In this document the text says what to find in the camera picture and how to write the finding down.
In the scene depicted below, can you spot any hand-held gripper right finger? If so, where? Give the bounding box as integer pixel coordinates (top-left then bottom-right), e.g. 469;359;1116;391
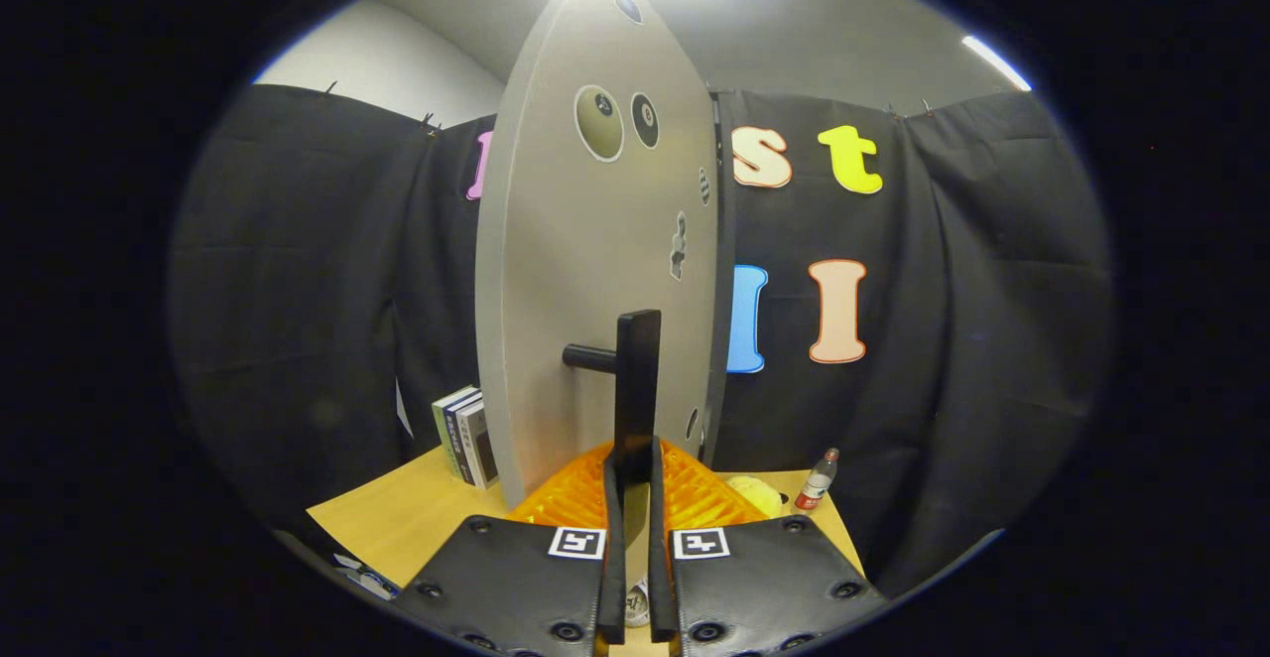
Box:
647;437;889;657

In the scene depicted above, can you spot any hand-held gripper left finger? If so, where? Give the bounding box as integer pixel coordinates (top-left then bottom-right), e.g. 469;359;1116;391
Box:
402;439;628;657

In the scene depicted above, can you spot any black door handle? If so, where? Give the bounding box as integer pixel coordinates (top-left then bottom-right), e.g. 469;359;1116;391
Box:
563;310;663;469

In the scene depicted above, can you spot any beige shoe cabinet door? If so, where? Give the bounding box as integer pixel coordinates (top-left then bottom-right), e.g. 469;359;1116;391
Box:
474;0;720;509

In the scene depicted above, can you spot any yellow plush bun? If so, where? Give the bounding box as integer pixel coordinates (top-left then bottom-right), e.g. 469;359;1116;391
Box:
726;475;785;519

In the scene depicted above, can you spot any clear plastic bottle red label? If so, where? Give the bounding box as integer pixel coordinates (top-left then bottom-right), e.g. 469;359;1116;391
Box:
795;448;840;511

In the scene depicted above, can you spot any dark blue book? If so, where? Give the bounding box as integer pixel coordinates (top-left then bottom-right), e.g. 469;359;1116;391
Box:
444;394;484;484

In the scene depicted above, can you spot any green spine book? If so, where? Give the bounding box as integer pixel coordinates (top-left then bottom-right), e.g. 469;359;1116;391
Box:
432;386;477;479

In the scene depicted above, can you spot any white and blue object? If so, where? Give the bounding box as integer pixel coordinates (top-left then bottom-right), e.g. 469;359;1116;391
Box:
332;553;400;601

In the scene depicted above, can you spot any fluorescent ceiling tube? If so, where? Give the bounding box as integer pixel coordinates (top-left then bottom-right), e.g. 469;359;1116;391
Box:
960;35;1033;92

